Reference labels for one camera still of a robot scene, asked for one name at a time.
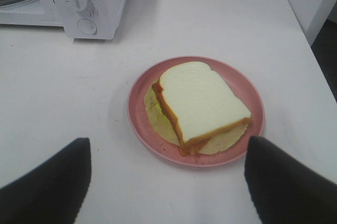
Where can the white microwave oven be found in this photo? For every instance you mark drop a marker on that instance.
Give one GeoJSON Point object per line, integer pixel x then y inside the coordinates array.
{"type": "Point", "coordinates": [106, 14]}

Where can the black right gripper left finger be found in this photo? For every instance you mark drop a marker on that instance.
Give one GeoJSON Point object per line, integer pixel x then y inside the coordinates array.
{"type": "Point", "coordinates": [54, 191]}

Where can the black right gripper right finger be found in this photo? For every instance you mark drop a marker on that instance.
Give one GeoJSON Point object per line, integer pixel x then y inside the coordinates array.
{"type": "Point", "coordinates": [283, 190]}

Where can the round door release button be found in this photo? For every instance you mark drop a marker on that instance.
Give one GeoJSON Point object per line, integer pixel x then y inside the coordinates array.
{"type": "Point", "coordinates": [87, 27]}

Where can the pink plate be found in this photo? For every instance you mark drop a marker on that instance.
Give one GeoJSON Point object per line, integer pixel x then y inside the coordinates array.
{"type": "Point", "coordinates": [240, 85]}

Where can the toy sandwich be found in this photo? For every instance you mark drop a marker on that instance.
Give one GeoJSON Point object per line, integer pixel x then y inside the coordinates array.
{"type": "Point", "coordinates": [191, 106]}

